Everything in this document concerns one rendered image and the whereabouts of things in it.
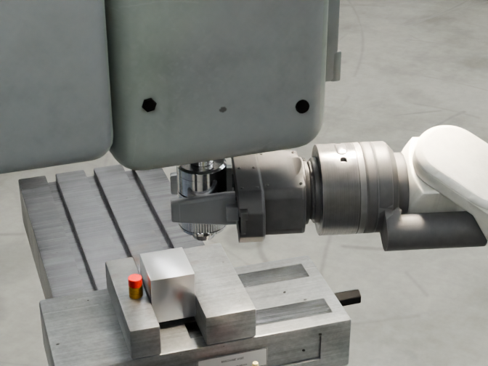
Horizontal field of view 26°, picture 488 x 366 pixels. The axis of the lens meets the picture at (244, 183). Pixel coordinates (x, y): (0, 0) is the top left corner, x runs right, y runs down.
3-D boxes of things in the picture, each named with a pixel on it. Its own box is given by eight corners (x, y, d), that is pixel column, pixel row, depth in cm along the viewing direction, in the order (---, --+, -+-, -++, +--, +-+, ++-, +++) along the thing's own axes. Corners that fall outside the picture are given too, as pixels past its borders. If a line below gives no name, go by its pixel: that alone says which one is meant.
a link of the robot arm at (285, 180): (229, 122, 104) (350, 117, 105) (232, 206, 109) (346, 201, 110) (239, 183, 93) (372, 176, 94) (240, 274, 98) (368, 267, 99)
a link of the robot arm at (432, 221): (356, 123, 101) (473, 118, 101) (345, 186, 109) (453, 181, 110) (372, 224, 94) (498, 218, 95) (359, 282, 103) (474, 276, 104)
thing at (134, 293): (141, 290, 123) (140, 272, 122) (144, 298, 122) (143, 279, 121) (128, 293, 123) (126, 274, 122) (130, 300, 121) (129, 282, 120)
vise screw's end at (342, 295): (355, 298, 135) (356, 285, 134) (360, 306, 133) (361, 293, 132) (326, 303, 134) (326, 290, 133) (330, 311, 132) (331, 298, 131)
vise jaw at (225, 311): (221, 268, 134) (220, 241, 133) (256, 337, 122) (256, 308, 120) (175, 276, 133) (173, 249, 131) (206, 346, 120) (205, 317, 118)
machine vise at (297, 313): (307, 298, 141) (309, 226, 136) (349, 365, 128) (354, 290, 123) (43, 345, 132) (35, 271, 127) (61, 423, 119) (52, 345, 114)
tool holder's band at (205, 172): (226, 182, 98) (225, 172, 97) (174, 181, 98) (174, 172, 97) (226, 158, 102) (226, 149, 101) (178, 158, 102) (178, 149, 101)
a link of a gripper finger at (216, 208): (170, 194, 98) (237, 191, 98) (171, 224, 100) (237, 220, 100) (170, 202, 97) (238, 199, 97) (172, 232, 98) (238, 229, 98)
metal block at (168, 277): (183, 288, 129) (181, 246, 126) (196, 316, 124) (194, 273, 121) (141, 295, 127) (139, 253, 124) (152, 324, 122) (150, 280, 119)
